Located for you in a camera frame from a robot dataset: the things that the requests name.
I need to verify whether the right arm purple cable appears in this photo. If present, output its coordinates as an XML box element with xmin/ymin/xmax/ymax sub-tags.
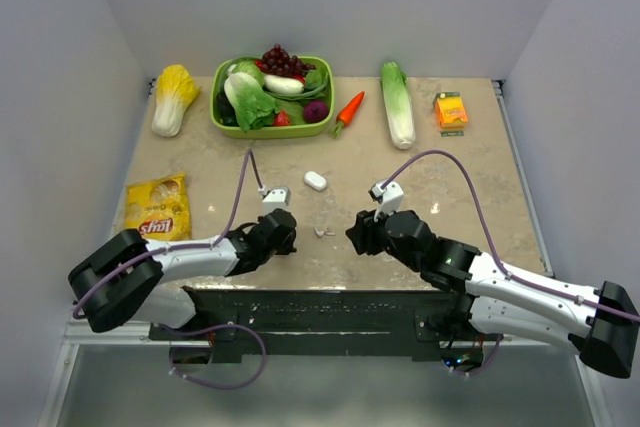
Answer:
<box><xmin>382</xmin><ymin>149</ymin><xmax>640</xmax><ymax>323</ymax></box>

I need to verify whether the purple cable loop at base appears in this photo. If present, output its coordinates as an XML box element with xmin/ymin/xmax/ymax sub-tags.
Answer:
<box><xmin>168</xmin><ymin>324</ymin><xmax>268</xmax><ymax>390</ymax></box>

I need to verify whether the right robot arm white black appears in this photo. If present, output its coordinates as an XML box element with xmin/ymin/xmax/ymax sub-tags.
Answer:
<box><xmin>345</xmin><ymin>211</ymin><xmax>639</xmax><ymax>379</ymax></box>

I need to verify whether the white earbud charging case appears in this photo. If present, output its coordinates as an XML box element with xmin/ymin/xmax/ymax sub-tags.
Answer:
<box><xmin>303</xmin><ymin>171</ymin><xmax>328</xmax><ymax>192</ymax></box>

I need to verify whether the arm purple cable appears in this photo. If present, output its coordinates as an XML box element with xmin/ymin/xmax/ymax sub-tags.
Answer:
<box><xmin>382</xmin><ymin>149</ymin><xmax>640</xmax><ymax>323</ymax></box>
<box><xmin>71</xmin><ymin>148</ymin><xmax>266</xmax><ymax>320</ymax></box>

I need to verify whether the red grape bunch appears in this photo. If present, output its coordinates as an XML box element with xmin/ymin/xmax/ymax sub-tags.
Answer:
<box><xmin>254</xmin><ymin>44</ymin><xmax>316</xmax><ymax>77</ymax></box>

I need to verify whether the purple onion in basket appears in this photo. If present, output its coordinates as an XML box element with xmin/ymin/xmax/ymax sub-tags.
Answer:
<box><xmin>303</xmin><ymin>99</ymin><xmax>330</xmax><ymax>124</ymax></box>

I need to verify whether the green white napa cabbage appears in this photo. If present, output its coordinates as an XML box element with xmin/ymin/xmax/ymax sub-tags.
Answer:
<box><xmin>380</xmin><ymin>62</ymin><xmax>415</xmax><ymax>150</ymax></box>

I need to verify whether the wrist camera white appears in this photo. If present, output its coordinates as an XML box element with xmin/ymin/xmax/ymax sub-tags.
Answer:
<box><xmin>258</xmin><ymin>186</ymin><xmax>291</xmax><ymax>215</ymax></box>
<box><xmin>369</xmin><ymin>179</ymin><xmax>404</xmax><ymax>222</ymax></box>

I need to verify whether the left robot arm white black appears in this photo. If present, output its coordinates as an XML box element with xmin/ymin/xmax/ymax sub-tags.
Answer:
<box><xmin>68</xmin><ymin>209</ymin><xmax>297</xmax><ymax>339</ymax></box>

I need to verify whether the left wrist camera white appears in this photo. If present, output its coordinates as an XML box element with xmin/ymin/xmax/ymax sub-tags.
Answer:
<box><xmin>258</xmin><ymin>186</ymin><xmax>291</xmax><ymax>215</ymax></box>

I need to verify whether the green lettuce in basket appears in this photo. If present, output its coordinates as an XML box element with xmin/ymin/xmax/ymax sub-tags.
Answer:
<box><xmin>223</xmin><ymin>72</ymin><xmax>280</xmax><ymax>132</ymax></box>

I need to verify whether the white radish in basket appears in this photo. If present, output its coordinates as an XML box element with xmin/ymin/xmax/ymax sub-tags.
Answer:
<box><xmin>264</xmin><ymin>74</ymin><xmax>305</xmax><ymax>95</ymax></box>

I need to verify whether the red strawberry in basket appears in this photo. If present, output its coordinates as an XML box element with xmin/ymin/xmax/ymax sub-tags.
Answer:
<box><xmin>272</xmin><ymin>110</ymin><xmax>291</xmax><ymax>127</ymax></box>

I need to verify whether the yellow lays chips bag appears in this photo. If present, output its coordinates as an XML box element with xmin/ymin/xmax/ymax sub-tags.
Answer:
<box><xmin>124</xmin><ymin>172</ymin><xmax>192</xmax><ymax>241</ymax></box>

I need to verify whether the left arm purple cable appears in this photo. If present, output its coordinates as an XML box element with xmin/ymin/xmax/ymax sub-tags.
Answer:
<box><xmin>71</xmin><ymin>148</ymin><xmax>266</xmax><ymax>320</ymax></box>

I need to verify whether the orange juice carton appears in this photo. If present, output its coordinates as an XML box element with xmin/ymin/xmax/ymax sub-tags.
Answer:
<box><xmin>433</xmin><ymin>92</ymin><xmax>468</xmax><ymax>136</ymax></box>

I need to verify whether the green plastic basket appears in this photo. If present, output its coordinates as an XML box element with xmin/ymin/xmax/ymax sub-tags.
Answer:
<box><xmin>209</xmin><ymin>55</ymin><xmax>335</xmax><ymax>140</ymax></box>

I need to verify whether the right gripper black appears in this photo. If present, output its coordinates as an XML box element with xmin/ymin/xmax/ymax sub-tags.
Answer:
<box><xmin>345</xmin><ymin>200</ymin><xmax>422</xmax><ymax>273</ymax></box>

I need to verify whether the orange toy carrot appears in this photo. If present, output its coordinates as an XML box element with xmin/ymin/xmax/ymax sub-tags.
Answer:
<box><xmin>329</xmin><ymin>91</ymin><xmax>365</xmax><ymax>139</ymax></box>

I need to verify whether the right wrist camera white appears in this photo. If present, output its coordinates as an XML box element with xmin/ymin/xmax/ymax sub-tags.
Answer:
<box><xmin>369</xmin><ymin>179</ymin><xmax>404</xmax><ymax>222</ymax></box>

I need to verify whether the yellow napa cabbage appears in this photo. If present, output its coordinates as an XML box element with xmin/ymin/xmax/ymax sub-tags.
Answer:
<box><xmin>151</xmin><ymin>64</ymin><xmax>201</xmax><ymax>138</ymax></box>

